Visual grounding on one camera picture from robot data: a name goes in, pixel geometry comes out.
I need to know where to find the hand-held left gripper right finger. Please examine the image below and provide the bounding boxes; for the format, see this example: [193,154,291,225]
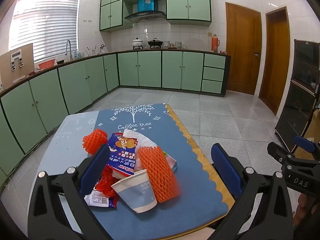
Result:
[209,143,294,240]

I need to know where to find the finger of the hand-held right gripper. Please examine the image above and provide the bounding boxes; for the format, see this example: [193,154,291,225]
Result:
[294,135,320,154]
[267,142,295,165]

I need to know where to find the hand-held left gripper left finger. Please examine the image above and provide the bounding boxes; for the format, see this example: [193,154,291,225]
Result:
[27,144,113,240]

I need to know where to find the red plastic bag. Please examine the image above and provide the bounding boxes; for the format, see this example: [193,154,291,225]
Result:
[94,165,121,207]

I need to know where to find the blue snack packet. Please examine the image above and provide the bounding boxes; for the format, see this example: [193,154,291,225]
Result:
[107,132,138,178]

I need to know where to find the small orange foam net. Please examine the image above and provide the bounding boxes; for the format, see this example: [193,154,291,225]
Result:
[82,129,108,154]

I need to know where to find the white barcode wrapper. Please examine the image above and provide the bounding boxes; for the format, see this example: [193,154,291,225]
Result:
[84,190,118,208]

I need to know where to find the white and blue paper cup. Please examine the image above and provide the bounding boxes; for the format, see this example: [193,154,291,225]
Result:
[111,169,158,213]

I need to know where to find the white plastic wrapper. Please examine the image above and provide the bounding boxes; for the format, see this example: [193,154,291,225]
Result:
[122,129,178,173]

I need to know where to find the large orange foam net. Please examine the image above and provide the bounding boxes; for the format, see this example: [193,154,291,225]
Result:
[137,145,182,203]

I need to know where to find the person's right hand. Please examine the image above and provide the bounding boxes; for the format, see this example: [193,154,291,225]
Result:
[296,194,316,216]

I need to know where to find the brown cardboard box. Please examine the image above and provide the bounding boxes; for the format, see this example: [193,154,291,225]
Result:
[306,107,320,155]

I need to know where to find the wooden table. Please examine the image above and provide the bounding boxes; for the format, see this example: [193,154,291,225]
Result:
[166,104,235,230]

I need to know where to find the black glass-front cabinet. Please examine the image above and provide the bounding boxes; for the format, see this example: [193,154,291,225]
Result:
[274,39,320,153]

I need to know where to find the dark blue table mat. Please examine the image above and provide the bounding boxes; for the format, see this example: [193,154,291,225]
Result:
[85,104,229,240]

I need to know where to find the brown wooden door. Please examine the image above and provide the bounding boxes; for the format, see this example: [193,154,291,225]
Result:
[225,2,262,95]
[259,6,290,115]

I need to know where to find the green base cabinets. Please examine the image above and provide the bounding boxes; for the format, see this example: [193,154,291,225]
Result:
[0,51,230,180]

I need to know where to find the red plastic basin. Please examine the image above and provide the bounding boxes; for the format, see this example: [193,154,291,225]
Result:
[38,59,56,70]

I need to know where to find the flat cardboard box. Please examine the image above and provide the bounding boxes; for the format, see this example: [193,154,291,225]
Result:
[0,43,34,87]

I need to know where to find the red thermos flask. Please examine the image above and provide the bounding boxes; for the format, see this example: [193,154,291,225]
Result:
[211,34,220,52]

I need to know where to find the metal sink faucet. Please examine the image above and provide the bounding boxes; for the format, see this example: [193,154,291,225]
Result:
[65,40,73,60]

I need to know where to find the white cooking pot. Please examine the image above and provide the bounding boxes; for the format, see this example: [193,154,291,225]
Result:
[132,37,144,50]

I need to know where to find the black wok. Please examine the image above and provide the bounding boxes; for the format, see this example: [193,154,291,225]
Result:
[147,38,164,49]

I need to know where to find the white window blind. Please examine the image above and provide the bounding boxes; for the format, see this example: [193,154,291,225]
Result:
[9,0,81,62]

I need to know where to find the range hood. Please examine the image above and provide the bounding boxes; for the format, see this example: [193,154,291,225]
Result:
[124,0,167,22]

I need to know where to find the green wall cabinets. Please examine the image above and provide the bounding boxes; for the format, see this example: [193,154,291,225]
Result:
[99,0,212,32]

